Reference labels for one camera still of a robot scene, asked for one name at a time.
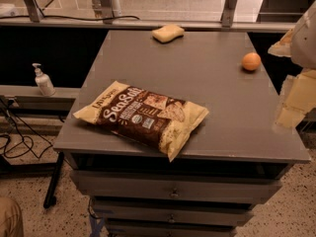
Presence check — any grey drawer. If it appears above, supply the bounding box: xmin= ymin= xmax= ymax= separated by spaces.
xmin=104 ymin=219 xmax=238 ymax=237
xmin=93 ymin=200 xmax=253 ymax=226
xmin=70 ymin=170 xmax=281 ymax=204

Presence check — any yellow sponge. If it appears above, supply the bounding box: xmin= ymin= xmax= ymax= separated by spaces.
xmin=152 ymin=25 xmax=185 ymax=43

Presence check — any bottom grey drawer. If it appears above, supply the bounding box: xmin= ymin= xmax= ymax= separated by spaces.
xmin=104 ymin=219 xmax=238 ymax=237

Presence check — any orange ball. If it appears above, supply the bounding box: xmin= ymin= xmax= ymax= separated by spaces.
xmin=242 ymin=52 xmax=261 ymax=71

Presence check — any brown sea salt chip bag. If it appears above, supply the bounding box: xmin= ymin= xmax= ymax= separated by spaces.
xmin=74 ymin=81 xmax=208 ymax=160

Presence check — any white pump sanitizer bottle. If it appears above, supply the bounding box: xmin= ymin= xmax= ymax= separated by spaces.
xmin=33 ymin=63 xmax=55 ymax=96

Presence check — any tan trouser knee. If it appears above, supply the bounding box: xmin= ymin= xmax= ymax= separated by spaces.
xmin=0 ymin=197 xmax=24 ymax=237

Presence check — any black cable on ledge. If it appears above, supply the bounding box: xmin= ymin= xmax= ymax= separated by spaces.
xmin=0 ymin=0 xmax=141 ymax=22

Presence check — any grey drawer cabinet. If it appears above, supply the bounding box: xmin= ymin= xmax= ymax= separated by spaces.
xmin=54 ymin=31 xmax=310 ymax=237

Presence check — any black metal stand leg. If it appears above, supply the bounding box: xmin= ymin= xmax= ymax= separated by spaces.
xmin=43 ymin=152 xmax=64 ymax=209

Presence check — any middle grey drawer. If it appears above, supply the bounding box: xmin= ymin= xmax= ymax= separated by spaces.
xmin=93 ymin=200 xmax=253 ymax=226

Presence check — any grey metal window frame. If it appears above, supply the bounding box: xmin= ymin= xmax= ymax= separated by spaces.
xmin=0 ymin=0 xmax=295 ymax=33

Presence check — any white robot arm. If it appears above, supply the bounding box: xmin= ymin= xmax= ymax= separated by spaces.
xmin=268 ymin=1 xmax=316 ymax=128

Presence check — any grey low shelf ledge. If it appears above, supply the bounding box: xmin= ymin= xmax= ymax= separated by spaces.
xmin=0 ymin=85 xmax=79 ymax=111

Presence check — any top grey drawer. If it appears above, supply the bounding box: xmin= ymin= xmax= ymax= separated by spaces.
xmin=70 ymin=170 xmax=281 ymax=204

